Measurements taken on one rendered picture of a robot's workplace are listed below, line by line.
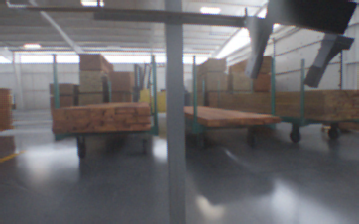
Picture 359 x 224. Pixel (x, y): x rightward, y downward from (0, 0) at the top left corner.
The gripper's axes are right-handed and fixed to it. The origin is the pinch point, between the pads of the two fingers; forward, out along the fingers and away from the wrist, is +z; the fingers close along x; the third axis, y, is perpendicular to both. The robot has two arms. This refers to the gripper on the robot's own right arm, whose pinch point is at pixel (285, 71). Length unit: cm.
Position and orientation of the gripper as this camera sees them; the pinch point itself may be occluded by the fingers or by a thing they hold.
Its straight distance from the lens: 40.7
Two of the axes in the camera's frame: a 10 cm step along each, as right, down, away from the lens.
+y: 0.8, 4.6, -8.9
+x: 9.9, 1.0, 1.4
